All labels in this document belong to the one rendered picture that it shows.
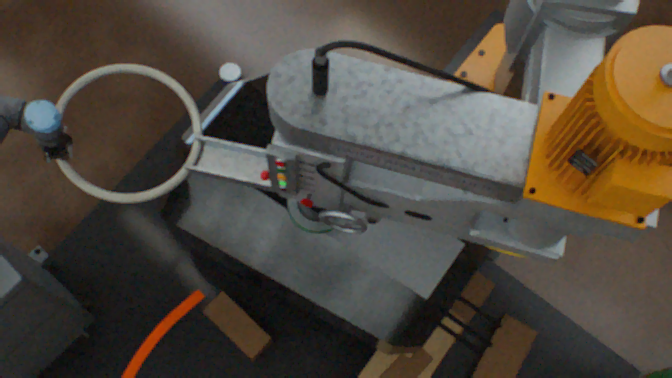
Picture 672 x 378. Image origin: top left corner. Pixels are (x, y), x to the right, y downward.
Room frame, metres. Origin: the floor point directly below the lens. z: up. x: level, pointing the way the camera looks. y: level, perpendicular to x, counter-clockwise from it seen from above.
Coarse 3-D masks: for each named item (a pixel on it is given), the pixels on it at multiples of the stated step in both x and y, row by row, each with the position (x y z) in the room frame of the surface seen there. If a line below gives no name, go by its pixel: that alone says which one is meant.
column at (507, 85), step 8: (504, 56) 1.40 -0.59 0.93; (504, 64) 1.36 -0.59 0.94; (496, 72) 1.40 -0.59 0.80; (504, 72) 1.32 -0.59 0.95; (496, 80) 1.36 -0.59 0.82; (504, 80) 1.28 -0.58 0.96; (512, 80) 1.23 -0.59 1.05; (520, 80) 1.23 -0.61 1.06; (496, 88) 1.32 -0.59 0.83; (504, 88) 1.24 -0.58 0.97; (512, 88) 1.23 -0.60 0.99; (520, 88) 1.23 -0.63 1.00; (504, 96) 1.23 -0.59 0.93; (512, 96) 1.23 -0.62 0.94; (520, 96) 1.23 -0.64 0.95
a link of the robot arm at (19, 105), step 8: (0, 96) 0.88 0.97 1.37; (0, 104) 0.85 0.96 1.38; (8, 104) 0.86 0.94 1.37; (16, 104) 0.86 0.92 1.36; (24, 104) 0.87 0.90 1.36; (0, 112) 0.82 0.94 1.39; (8, 112) 0.83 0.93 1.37; (16, 112) 0.84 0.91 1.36; (8, 120) 0.81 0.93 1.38; (16, 120) 0.82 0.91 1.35; (16, 128) 0.81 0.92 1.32
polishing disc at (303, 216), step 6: (288, 204) 0.79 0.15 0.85; (294, 204) 0.79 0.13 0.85; (300, 204) 0.80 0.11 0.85; (294, 210) 0.77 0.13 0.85; (300, 210) 0.77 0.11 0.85; (306, 210) 0.78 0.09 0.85; (294, 216) 0.75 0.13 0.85; (300, 216) 0.75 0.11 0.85; (306, 216) 0.75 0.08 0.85; (312, 216) 0.76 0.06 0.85; (318, 216) 0.76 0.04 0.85; (300, 222) 0.73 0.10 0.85; (306, 222) 0.73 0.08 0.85; (312, 222) 0.73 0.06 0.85; (318, 222) 0.74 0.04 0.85; (306, 228) 0.71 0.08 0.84; (312, 228) 0.71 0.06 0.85; (318, 228) 0.71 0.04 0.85; (324, 228) 0.72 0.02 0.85; (330, 228) 0.72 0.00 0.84
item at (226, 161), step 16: (208, 144) 0.94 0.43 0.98; (224, 144) 0.93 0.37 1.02; (240, 144) 0.93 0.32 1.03; (208, 160) 0.89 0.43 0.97; (224, 160) 0.89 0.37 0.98; (240, 160) 0.89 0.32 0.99; (256, 160) 0.89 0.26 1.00; (208, 176) 0.83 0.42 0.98; (224, 176) 0.82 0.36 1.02; (240, 176) 0.82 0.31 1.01; (256, 176) 0.83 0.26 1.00
